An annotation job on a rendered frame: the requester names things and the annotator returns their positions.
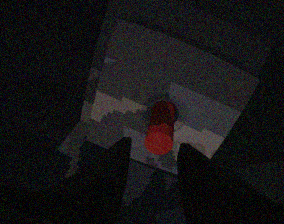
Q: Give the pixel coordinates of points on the red peg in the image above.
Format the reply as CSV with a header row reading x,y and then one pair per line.
x,y
159,139

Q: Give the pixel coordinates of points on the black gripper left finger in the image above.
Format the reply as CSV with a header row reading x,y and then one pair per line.
x,y
91,196

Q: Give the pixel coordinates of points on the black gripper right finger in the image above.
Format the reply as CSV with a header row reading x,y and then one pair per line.
x,y
210,195

